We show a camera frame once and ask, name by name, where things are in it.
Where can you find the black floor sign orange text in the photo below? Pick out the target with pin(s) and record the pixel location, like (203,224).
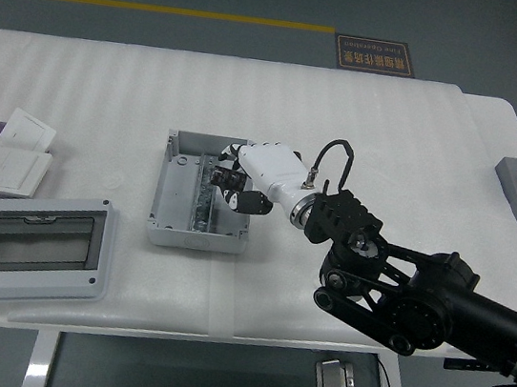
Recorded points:
(374,56)

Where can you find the open grey junction box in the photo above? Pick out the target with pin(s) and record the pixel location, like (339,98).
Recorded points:
(175,201)

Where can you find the perforated metal mounting rail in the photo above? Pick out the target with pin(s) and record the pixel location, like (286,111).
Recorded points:
(202,214)

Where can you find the black table control panel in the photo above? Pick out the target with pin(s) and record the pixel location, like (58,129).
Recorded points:
(453,364)

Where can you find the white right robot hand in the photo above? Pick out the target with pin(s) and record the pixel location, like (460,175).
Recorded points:
(276,172)

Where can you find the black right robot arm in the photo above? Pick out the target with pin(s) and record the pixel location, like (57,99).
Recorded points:
(347,215)

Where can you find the grey enclosure with tinted window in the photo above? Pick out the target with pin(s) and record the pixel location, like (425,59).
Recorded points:
(33,289)

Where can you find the white flat switch panel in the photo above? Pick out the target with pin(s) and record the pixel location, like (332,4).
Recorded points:
(16,171)

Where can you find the white foam mat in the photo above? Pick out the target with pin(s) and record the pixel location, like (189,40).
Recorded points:
(346,119)

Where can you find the white tilted switch panel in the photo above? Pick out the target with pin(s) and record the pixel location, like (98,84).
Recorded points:
(26,129)

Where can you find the silver metal pedal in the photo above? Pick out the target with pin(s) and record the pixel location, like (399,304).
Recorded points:
(333,382)

